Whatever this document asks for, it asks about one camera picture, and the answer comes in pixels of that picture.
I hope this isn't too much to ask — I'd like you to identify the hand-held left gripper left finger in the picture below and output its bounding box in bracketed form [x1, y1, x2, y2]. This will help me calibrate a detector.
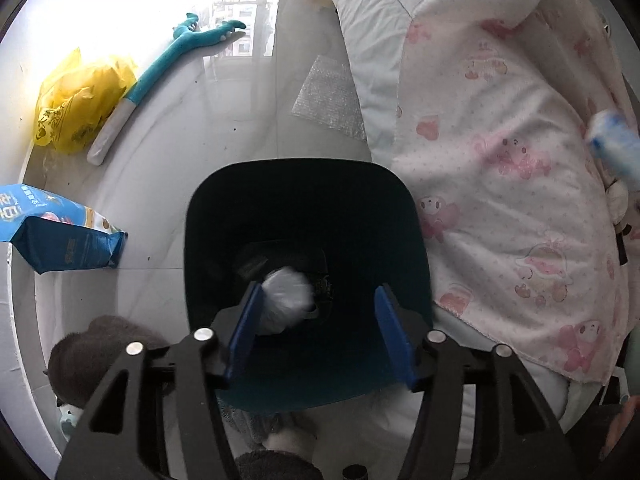
[55, 282, 266, 480]

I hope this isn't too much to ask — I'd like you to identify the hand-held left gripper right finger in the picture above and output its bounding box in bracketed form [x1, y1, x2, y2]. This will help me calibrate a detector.
[375, 284, 569, 480]

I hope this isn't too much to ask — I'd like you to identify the white wad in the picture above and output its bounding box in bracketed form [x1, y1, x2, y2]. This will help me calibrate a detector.
[257, 266, 317, 336]

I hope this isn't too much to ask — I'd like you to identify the dark plastic trash bin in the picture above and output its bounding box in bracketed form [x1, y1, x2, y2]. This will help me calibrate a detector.
[184, 159, 435, 414]

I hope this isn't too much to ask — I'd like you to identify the blue white wrapper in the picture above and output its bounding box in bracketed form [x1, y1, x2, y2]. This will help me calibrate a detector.
[586, 109, 640, 184]

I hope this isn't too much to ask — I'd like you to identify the grey cat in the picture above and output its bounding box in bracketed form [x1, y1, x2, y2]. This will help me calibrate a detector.
[42, 315, 172, 409]

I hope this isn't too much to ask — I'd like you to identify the blue printed bag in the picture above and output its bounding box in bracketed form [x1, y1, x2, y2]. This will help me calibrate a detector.
[0, 183, 129, 275]

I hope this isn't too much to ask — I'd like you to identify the bubble wrap sheet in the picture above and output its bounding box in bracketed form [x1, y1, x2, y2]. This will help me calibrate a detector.
[291, 55, 369, 144]

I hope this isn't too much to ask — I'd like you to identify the pink printed blanket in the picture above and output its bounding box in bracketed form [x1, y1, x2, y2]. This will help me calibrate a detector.
[392, 0, 640, 387]

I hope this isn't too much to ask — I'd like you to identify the yellow plastic bag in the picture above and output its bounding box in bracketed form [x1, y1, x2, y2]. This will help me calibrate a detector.
[34, 47, 139, 155]

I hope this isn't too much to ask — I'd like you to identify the blue plush toy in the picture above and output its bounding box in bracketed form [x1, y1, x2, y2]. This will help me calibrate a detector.
[87, 12, 247, 166]

